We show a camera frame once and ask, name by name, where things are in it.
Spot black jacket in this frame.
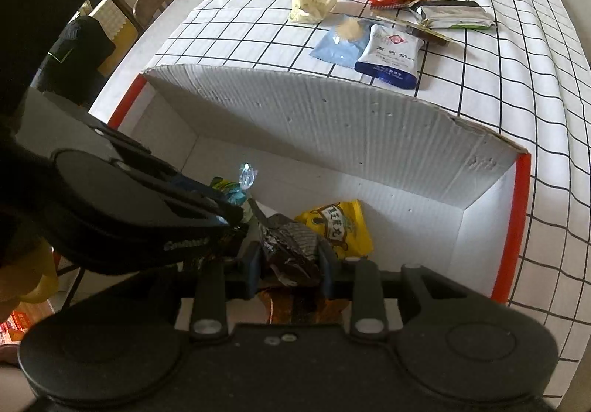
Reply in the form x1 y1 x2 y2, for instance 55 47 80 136
34 15 116 94

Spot chair with cream cushion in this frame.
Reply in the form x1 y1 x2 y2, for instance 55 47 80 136
88 0 145 71

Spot small green candy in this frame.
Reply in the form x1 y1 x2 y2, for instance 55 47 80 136
210 162 259 210

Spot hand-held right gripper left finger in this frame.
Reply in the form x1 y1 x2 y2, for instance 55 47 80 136
179 242 263 340

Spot white cardboard box red edges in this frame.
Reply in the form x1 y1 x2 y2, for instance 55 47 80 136
106 63 533 334

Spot orange brown snack packet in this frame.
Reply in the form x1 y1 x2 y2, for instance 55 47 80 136
259 287 352 325

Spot orange printed packet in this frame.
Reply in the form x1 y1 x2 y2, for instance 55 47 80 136
0 310 33 348

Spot light blue snack packet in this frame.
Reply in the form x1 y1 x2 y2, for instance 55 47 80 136
308 20 372 68

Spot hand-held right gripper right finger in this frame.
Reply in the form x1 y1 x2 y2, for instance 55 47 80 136
318 246 465 334

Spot person's left hand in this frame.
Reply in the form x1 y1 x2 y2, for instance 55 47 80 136
0 240 61 323

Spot white blue snack packet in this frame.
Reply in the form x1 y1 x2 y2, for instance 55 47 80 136
355 23 423 90

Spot dark brown snack packet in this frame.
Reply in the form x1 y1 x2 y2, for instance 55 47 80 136
259 213 324 288

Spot yellow snack packet brown print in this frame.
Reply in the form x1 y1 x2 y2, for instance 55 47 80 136
294 200 374 260

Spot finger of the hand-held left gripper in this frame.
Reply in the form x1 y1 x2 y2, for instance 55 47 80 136
152 183 250 233
90 119 222 200

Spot silver green snack packet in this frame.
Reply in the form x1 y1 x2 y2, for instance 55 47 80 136
406 0 497 31

